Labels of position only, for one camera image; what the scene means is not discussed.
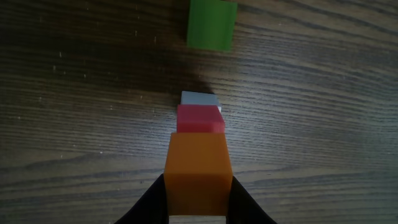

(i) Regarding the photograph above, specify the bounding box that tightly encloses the orange cube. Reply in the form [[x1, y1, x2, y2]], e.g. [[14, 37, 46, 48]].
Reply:
[[164, 132, 234, 217]]

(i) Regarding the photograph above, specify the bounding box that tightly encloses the white cube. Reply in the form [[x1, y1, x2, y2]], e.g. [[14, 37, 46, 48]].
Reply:
[[180, 90, 222, 113]]

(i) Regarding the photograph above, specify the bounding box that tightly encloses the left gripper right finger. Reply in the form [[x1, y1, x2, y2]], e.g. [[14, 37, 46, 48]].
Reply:
[[225, 175, 279, 224]]

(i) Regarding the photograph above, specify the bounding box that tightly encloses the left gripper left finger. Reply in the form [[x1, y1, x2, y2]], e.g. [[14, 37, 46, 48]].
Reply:
[[113, 173, 170, 224]]

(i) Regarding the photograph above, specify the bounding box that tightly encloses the green cube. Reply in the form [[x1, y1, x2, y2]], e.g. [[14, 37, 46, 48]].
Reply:
[[186, 0, 238, 52]]

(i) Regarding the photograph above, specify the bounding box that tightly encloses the red cube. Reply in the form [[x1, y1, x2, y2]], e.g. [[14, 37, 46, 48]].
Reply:
[[176, 104, 226, 134]]

